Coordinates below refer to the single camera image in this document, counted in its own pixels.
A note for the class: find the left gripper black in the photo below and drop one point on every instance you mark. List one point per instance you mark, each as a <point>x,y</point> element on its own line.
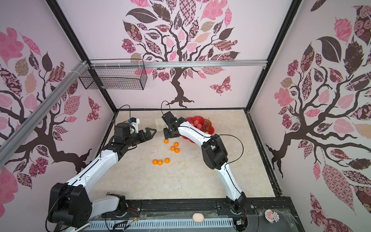
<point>143,135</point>

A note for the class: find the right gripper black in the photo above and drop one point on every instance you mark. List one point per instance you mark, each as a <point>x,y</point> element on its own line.
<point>166,135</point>

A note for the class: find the red flower-shaped fruit bowl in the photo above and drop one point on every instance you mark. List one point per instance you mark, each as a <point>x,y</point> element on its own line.
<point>200,119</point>

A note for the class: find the purple fake grape bunch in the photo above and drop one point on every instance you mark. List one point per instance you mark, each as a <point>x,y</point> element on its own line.
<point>206,125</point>

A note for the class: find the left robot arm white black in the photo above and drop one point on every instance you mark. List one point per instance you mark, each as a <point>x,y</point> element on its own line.
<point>69,202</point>

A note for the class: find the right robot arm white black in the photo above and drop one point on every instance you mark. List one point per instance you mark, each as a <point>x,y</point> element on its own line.
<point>215,156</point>

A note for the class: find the white stapler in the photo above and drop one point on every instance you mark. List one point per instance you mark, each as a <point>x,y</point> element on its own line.
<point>79,229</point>

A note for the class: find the pink round sticker toy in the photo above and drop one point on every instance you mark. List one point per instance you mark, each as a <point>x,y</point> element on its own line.
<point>271,216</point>

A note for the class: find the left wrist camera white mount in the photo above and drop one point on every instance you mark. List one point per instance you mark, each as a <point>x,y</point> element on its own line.
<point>134,125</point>

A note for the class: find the black wire basket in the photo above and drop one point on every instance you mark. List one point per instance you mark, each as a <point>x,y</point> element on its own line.
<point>115,74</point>

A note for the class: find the aluminium rail left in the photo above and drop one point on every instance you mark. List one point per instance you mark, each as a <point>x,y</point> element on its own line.
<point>10,146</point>

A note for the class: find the aluminium rail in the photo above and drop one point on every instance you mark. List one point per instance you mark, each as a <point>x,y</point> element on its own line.
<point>10,146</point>
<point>177,64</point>

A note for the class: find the aluminium rail back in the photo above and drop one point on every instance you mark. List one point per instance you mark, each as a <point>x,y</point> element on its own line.
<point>177,64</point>

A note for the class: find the white slotted cable duct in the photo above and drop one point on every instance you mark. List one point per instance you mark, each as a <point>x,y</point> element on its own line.
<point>163,225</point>

